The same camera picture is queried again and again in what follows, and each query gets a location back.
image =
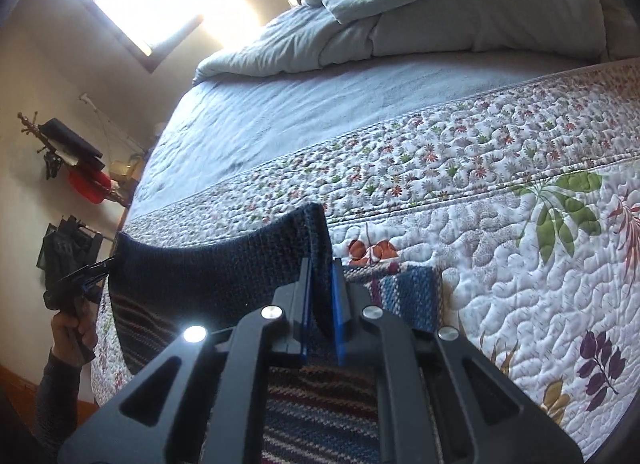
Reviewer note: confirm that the red hanging bag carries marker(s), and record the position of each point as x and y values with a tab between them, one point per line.
90	186

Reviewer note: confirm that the pale blue duvet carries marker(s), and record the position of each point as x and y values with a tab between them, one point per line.
450	18

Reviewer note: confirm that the gold box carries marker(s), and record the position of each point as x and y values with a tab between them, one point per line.
124	171

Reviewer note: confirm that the black padded jacket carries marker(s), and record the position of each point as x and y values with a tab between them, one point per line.
60	249

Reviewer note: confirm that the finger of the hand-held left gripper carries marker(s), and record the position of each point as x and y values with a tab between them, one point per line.
96	281
97	266

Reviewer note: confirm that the grey pillow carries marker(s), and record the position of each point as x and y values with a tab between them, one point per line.
620	8

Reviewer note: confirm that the black clothes hangers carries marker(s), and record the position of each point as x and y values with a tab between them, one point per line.
52	166

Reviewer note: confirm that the blue striped knit sweater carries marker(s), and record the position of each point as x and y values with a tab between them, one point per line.
210	274

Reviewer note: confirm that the wooden coat rack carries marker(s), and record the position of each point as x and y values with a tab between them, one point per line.
30	127

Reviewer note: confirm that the floral quilted bedspread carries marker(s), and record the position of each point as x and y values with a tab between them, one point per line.
500	244

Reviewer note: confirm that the person's left hand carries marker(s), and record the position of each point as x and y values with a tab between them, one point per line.
65	331

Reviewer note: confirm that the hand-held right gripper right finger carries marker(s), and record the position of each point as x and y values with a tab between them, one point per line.
340	314

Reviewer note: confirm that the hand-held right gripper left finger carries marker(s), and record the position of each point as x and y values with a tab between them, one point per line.
300	324

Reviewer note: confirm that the person's left forearm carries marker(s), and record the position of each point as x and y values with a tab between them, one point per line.
55	404

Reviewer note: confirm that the black hanging coat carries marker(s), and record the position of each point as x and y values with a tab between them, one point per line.
72	143

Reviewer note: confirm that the pale blue bed sheet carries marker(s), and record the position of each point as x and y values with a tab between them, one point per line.
300	113

